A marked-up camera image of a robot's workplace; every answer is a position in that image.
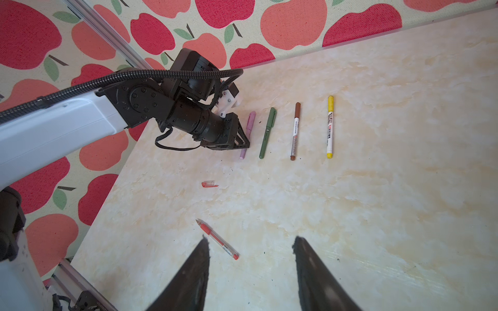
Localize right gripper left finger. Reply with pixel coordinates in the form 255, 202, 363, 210
147, 237, 210, 311

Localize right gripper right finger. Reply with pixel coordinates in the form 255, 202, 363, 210
293, 237, 361, 310

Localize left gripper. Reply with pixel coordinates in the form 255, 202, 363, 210
200, 113, 250, 150

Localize pink pen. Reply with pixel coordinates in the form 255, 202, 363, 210
239, 130, 251, 159

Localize green pen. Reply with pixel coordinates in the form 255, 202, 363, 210
259, 107, 277, 159

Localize red clear pen cap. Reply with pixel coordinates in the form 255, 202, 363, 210
201, 180, 219, 188

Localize white pen yellow tip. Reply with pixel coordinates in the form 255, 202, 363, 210
326, 112, 334, 159

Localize pink pen cap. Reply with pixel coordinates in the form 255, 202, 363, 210
246, 111, 256, 133

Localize yellow pen cap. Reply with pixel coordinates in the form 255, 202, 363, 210
328, 96, 335, 113

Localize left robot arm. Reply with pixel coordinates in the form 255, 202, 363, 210
1, 48, 250, 310

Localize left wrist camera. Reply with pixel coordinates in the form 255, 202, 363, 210
213, 83, 242, 118

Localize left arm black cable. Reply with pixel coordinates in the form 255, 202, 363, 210
0, 68, 244, 125

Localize aluminium front rail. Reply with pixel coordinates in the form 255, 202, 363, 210
48, 259, 117, 310

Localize left aluminium corner post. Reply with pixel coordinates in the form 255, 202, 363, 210
64, 0, 153, 69

